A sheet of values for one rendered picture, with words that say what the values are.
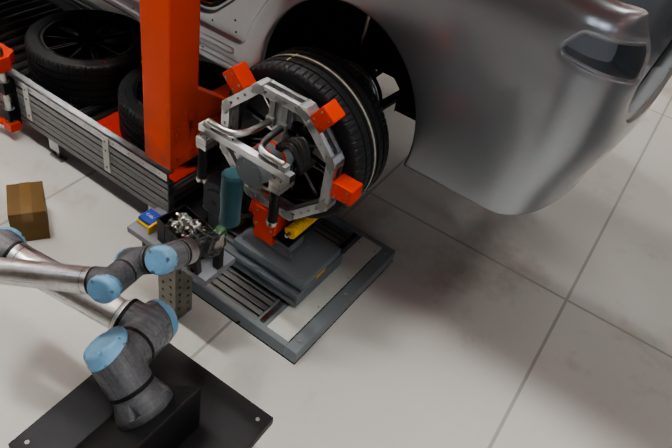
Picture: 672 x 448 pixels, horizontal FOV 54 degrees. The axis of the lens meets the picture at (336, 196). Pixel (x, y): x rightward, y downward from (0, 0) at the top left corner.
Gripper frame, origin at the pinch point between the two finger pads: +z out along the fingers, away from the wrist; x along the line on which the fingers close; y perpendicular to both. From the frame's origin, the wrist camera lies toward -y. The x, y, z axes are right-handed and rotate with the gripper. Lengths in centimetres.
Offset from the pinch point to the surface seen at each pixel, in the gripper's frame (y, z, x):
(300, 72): 64, 20, 4
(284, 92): 55, 19, 6
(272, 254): -22, 62, 3
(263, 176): 25.6, 12.6, -0.7
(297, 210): 12.9, 33.1, -10.2
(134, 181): -25, 61, 84
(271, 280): -31, 57, -3
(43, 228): -55, 32, 103
